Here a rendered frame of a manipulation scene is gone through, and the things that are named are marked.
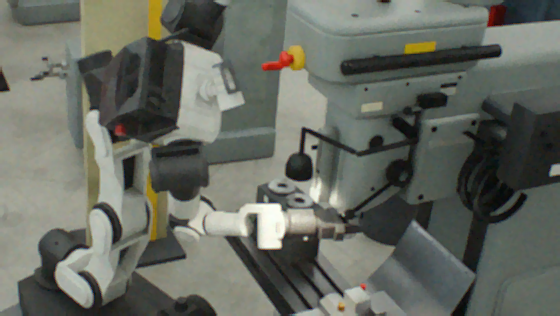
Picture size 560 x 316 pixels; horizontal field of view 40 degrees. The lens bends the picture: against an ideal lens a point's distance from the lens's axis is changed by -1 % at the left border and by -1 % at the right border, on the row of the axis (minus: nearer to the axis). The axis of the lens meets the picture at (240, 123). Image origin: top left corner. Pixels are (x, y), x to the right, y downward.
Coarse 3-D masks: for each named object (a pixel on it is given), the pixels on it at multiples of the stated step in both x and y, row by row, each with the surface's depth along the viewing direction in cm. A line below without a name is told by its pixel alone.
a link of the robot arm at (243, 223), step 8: (248, 208) 216; (256, 208) 215; (264, 208) 213; (272, 208) 213; (280, 208) 215; (240, 216) 218; (248, 216) 221; (256, 216) 222; (240, 224) 218; (248, 224) 221; (240, 232) 219; (248, 232) 221
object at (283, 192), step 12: (276, 180) 262; (288, 180) 266; (264, 192) 258; (276, 192) 256; (288, 192) 256; (300, 192) 259; (288, 204) 250; (300, 204) 250; (312, 204) 251; (276, 252) 258; (288, 252) 252; (300, 252) 253; (312, 252) 257
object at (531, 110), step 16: (544, 96) 186; (512, 112) 183; (528, 112) 178; (544, 112) 177; (512, 128) 184; (528, 128) 179; (544, 128) 179; (512, 144) 184; (528, 144) 180; (544, 144) 182; (512, 160) 185; (528, 160) 182; (544, 160) 184; (496, 176) 191; (512, 176) 186; (528, 176) 184; (544, 176) 187
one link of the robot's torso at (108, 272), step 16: (96, 224) 247; (96, 240) 250; (128, 240) 257; (144, 240) 261; (96, 256) 262; (112, 256) 252; (128, 256) 266; (80, 272) 270; (96, 272) 266; (112, 272) 258; (128, 272) 269; (96, 288) 266; (112, 288) 268; (96, 304) 269
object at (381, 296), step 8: (376, 296) 231; (384, 296) 231; (376, 304) 221; (384, 304) 228; (392, 304) 228; (304, 312) 222; (312, 312) 222; (320, 312) 222; (376, 312) 218; (384, 312) 219; (392, 312) 225; (400, 312) 225
